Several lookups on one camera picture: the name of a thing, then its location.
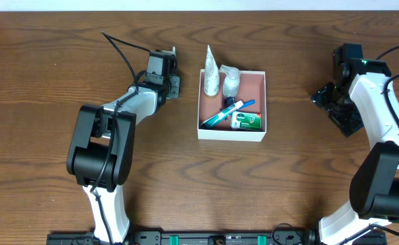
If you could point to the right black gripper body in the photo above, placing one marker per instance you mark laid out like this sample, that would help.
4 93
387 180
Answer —
326 96

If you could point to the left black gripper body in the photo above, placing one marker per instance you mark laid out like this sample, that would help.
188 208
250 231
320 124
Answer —
175 86

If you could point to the white conditioner tube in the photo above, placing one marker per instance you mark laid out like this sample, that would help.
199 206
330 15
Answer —
211 75

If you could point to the red green toothpaste tube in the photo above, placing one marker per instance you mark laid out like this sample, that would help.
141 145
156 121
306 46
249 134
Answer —
220 116

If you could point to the clear pump bottle blue liquid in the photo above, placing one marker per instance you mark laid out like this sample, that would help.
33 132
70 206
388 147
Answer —
230 85

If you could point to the green white soap box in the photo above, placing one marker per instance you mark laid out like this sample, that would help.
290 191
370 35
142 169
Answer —
246 121

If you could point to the blue disposable razor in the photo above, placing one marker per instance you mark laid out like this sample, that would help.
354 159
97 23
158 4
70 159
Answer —
248 103

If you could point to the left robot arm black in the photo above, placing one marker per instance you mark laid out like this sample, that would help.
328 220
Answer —
101 150

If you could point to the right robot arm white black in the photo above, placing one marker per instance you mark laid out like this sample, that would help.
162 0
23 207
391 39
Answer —
362 96

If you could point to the white box with pink interior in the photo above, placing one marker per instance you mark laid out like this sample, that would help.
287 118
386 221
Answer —
252 86

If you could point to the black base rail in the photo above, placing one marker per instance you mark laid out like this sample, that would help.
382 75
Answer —
280 236

